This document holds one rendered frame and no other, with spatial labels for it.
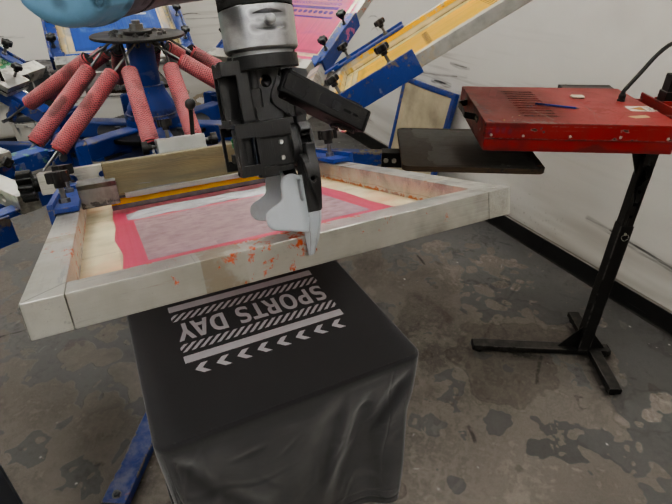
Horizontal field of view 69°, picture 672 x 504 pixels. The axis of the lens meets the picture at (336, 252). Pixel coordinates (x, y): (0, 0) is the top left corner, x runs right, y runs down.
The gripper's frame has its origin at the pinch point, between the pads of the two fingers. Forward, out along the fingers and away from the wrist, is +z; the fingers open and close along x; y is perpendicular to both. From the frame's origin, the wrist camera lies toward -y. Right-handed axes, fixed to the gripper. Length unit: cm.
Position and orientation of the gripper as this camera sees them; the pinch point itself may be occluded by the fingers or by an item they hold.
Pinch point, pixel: (307, 237)
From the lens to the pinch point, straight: 57.3
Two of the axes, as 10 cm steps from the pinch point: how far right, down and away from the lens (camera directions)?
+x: 4.3, 2.3, -8.7
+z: 1.2, 9.5, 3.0
